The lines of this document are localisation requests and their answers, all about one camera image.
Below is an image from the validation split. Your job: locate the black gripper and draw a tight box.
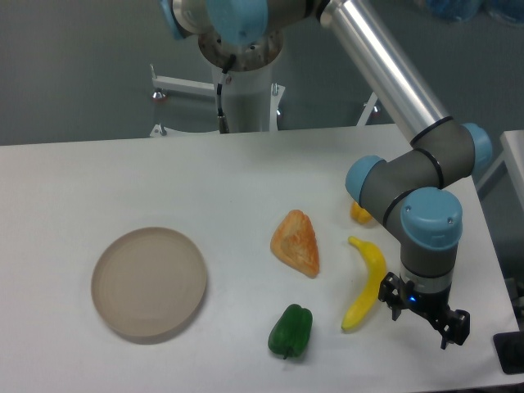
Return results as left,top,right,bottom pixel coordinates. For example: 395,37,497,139
378,273,470,350

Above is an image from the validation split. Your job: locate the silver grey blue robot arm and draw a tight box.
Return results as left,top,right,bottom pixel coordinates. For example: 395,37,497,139
160,1,492,345

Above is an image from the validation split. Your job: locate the yellow pepper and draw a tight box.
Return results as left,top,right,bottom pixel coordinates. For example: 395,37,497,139
350,201,373,224

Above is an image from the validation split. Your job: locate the green pepper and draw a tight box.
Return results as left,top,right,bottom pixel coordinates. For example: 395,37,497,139
268,304,313,359

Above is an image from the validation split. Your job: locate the yellow banana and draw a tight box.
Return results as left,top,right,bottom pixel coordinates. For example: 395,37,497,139
341,236,386,332

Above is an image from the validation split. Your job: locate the black device at table edge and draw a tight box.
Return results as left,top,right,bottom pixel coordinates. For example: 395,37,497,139
493,331,523,375

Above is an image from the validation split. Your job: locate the orange toy bread slice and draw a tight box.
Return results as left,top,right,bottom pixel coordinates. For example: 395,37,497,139
270,210,320,278

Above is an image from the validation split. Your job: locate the white side table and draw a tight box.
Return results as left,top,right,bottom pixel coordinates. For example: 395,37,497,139
476,129,523,203

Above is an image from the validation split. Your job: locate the beige round plate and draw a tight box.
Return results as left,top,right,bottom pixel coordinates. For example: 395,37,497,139
91,228,207,344

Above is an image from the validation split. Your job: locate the blue object in background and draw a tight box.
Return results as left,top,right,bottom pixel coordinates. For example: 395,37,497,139
421,0,523,27

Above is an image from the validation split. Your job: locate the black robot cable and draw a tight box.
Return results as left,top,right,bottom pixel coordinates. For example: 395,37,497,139
215,54,237,134

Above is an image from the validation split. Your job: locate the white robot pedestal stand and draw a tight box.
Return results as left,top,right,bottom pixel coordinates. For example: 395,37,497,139
148,63,382,138

